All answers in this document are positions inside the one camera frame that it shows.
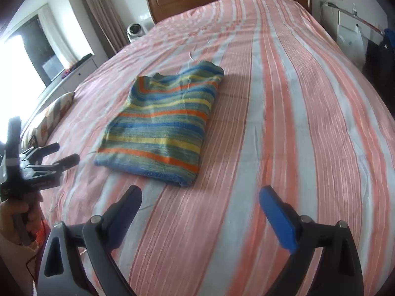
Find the white window bench cabinet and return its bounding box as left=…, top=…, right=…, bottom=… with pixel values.
left=19, top=57, right=99, bottom=130

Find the white table fan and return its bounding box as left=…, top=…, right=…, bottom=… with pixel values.
left=125, top=23, right=147, bottom=43

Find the person's left forearm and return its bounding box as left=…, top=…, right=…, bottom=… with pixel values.
left=0, top=234, right=41, bottom=296

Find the white sheer curtain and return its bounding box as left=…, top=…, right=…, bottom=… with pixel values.
left=38, top=3, right=78, bottom=69

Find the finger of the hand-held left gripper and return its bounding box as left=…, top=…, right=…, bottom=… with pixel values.
left=21, top=143, right=60, bottom=163
left=26, top=153, right=81, bottom=173

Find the window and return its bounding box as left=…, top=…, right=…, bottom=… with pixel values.
left=0, top=14, right=67, bottom=144

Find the striped knit sweater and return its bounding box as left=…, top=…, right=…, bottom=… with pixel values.
left=93, top=61, right=225, bottom=188

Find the black jacket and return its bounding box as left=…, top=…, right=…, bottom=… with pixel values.
left=362, top=36, right=395, bottom=81

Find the pink striped bed cover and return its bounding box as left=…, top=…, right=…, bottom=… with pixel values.
left=21, top=0, right=395, bottom=296

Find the striped pillow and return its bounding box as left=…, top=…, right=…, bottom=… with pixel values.
left=20, top=92, right=76, bottom=148

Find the person's left hand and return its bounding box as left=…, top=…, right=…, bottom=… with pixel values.
left=0, top=193, right=44, bottom=245

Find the brown curtain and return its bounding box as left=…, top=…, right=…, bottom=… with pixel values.
left=75, top=0, right=130, bottom=58

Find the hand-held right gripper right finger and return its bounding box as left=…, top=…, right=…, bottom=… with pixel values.
left=258, top=185, right=365, bottom=296

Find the white plastic bag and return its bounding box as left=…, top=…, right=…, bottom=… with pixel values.
left=336, top=24, right=366, bottom=66

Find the white cable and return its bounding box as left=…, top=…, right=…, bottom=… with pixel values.
left=319, top=1, right=337, bottom=23

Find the red rug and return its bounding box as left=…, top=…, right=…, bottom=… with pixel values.
left=33, top=218, right=52, bottom=255

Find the blue garment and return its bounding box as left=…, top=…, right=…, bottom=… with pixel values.
left=382, top=28, right=395, bottom=50

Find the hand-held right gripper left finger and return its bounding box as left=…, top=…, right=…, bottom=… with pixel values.
left=39, top=185, right=143, bottom=296

